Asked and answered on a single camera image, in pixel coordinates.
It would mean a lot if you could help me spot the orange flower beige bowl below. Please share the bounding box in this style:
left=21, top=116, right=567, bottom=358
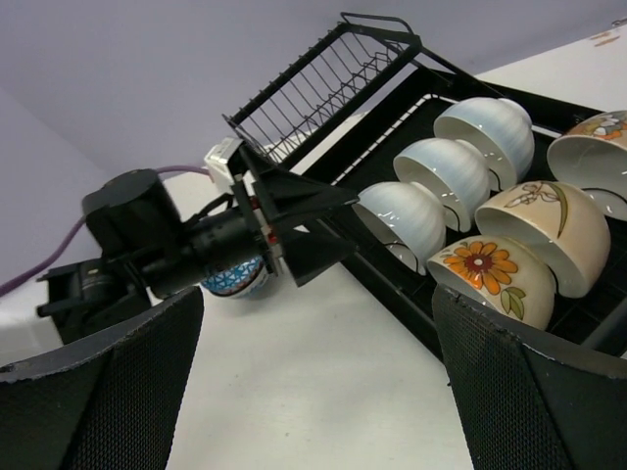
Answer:
left=427, top=235, right=556, bottom=330

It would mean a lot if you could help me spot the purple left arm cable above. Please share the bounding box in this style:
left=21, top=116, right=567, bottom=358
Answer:
left=0, top=164, right=212, bottom=298

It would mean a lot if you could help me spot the red patterned white bowl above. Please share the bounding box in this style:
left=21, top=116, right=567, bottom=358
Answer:
left=200, top=257, right=270, bottom=300

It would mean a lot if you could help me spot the beige leaf pattern bowl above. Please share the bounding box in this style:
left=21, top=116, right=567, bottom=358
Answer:
left=475, top=180, right=611, bottom=299

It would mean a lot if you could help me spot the light blue ribbed bowl front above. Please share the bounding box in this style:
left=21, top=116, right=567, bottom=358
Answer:
left=352, top=181, right=446, bottom=276

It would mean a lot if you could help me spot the beige floral bowl back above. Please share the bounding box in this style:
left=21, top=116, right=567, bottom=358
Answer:
left=547, top=110, right=626, bottom=221

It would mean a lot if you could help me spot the light blue ribbed bowl middle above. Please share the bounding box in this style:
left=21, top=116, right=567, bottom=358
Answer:
left=393, top=138, right=490, bottom=233

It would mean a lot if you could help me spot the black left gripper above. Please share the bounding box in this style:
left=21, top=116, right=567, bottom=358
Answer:
left=188, top=144, right=359, bottom=294

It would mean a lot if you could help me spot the light blue ribbed bowl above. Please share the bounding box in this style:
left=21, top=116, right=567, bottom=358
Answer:
left=352, top=181, right=446, bottom=276
left=433, top=97, right=535, bottom=191
left=393, top=138, right=490, bottom=233

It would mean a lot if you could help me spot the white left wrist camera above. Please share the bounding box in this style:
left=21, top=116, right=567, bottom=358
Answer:
left=204, top=137, right=243, bottom=193

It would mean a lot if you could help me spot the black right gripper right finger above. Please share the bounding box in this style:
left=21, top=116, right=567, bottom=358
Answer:
left=432, top=286, right=626, bottom=469

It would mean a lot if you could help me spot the light blue ribbed bowl back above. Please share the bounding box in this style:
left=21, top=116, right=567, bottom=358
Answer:
left=433, top=97, right=535, bottom=191

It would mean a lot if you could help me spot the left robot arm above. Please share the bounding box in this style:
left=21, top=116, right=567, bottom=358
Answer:
left=37, top=138, right=359, bottom=343

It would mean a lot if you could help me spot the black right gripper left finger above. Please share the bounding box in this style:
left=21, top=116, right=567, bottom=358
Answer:
left=1, top=287, right=204, bottom=469

